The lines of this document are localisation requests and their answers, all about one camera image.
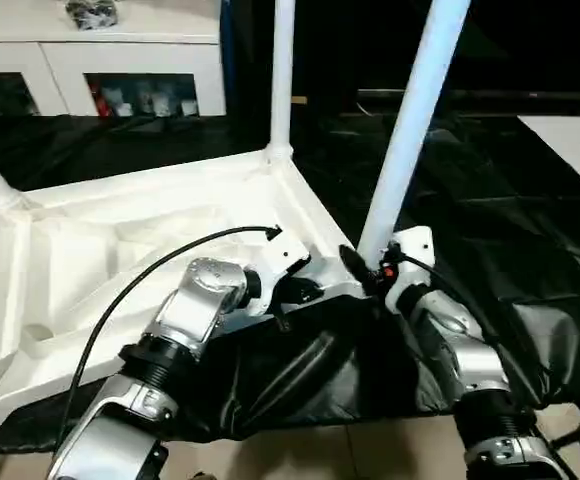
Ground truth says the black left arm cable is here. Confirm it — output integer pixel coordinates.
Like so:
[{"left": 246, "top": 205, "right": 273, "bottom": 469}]
[{"left": 55, "top": 225, "right": 283, "bottom": 471}]

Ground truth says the white glass-door cabinet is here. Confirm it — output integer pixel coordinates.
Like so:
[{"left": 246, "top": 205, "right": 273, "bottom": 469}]
[{"left": 0, "top": 0, "right": 227, "bottom": 118}]

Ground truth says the white flat board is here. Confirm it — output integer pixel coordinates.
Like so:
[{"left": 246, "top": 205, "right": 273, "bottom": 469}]
[{"left": 518, "top": 116, "right": 580, "bottom": 201}]

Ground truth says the black plastic mat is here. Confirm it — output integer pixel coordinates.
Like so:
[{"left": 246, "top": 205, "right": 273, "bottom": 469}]
[{"left": 0, "top": 105, "right": 580, "bottom": 456}]

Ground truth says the white plastic table top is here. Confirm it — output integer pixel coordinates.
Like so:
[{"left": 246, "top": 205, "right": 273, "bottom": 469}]
[{"left": 0, "top": 145, "right": 366, "bottom": 441}]

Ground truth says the dark patterned jar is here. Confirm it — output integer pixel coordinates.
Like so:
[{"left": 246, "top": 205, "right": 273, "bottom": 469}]
[{"left": 65, "top": 0, "right": 121, "bottom": 29}]

